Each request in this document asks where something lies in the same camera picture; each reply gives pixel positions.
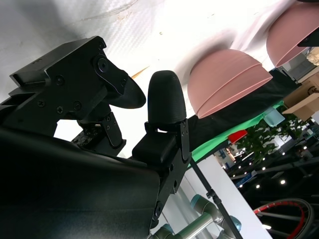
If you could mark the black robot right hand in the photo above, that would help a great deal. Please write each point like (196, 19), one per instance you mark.
(74, 186)

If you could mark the red rimmed hoop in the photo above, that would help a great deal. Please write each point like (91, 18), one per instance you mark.
(274, 204)

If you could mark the beige lumpy object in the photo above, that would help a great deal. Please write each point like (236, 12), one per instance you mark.
(314, 57)

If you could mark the grey industrial robot arm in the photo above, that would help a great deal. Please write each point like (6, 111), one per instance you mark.
(199, 224)

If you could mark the black backdrop cloth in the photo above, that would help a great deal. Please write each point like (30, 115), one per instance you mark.
(236, 117)

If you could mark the grey metal cabinet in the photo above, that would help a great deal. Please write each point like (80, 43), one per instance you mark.
(296, 69)

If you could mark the black stand pole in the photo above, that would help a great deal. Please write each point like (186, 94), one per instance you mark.
(214, 196)

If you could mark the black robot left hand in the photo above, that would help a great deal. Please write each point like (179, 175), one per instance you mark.
(312, 41)

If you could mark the green cloth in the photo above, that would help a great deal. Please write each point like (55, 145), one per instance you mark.
(214, 144)

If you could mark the cardboard box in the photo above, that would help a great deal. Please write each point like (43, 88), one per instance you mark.
(304, 99)

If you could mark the light blue translucent container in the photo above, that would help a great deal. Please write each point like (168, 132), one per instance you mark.
(274, 118)

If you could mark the red flat object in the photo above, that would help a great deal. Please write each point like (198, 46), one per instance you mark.
(236, 136)

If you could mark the green leafy plant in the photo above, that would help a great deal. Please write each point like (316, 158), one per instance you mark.
(259, 142)

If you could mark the orange sliver mark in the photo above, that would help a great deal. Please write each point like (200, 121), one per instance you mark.
(139, 73)

